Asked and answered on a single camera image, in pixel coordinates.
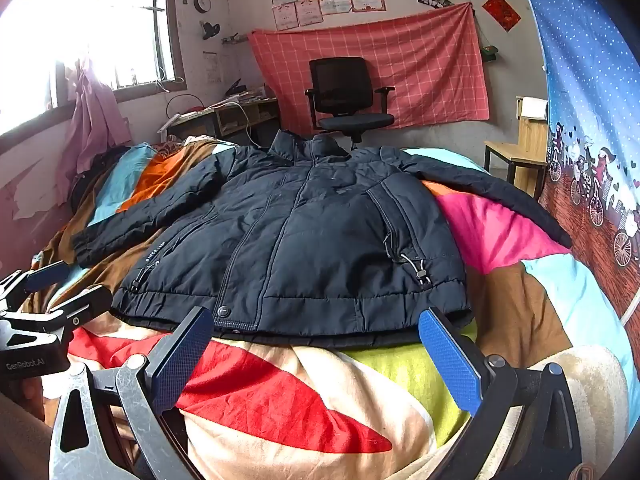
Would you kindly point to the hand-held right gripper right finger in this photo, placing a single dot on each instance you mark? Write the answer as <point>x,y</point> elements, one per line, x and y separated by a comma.
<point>450,365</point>

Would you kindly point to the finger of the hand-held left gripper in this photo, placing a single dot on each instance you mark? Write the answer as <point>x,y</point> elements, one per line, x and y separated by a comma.
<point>85,302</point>
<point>47,275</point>

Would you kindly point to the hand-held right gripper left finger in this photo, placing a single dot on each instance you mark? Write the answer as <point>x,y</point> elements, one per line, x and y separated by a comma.
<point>175,360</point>

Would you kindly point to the dark navy padded jacket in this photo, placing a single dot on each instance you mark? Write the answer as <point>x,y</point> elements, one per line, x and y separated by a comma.
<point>310,240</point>

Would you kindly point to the person's left forearm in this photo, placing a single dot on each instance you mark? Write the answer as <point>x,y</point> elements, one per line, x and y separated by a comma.
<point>20,440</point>

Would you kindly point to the colourful patchwork blanket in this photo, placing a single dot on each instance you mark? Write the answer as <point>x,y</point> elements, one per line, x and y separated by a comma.
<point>280,400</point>

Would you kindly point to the dark cloth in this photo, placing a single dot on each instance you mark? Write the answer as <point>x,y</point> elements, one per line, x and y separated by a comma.
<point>100,160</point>

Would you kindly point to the pink hanging garment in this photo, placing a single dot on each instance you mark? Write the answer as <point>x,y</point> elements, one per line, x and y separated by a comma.
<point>95,120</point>

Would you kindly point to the wooden desk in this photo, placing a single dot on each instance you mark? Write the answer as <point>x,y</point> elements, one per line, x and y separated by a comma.
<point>235,115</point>

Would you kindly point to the wooden chair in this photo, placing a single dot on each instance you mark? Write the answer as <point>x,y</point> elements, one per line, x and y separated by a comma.
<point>530,135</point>

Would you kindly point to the window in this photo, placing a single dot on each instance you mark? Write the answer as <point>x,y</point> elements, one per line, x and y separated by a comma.
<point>125,35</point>

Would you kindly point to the white box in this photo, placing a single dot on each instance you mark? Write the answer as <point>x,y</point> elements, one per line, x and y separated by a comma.
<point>534,108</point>

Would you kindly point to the black office chair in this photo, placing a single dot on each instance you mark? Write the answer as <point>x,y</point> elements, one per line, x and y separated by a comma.
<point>340,80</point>

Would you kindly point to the blue printed bicycle curtain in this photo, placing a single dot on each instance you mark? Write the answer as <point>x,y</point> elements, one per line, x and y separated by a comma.
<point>585,85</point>

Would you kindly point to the white wall paper sheet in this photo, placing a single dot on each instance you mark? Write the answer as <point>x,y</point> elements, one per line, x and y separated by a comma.
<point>212,67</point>

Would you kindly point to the red checked wall cloth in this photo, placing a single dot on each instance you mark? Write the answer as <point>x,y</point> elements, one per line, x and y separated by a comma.
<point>430,70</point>

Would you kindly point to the small wall shelf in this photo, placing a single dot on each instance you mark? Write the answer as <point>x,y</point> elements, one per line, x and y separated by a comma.
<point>235,39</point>

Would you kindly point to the round wall clock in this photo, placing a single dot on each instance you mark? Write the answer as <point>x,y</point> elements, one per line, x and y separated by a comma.
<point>202,3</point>

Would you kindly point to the green wall object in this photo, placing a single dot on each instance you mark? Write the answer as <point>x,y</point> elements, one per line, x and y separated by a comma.
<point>490,53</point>

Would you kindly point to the red paper wall ornament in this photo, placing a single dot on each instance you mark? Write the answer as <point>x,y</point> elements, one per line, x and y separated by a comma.
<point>501,11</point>

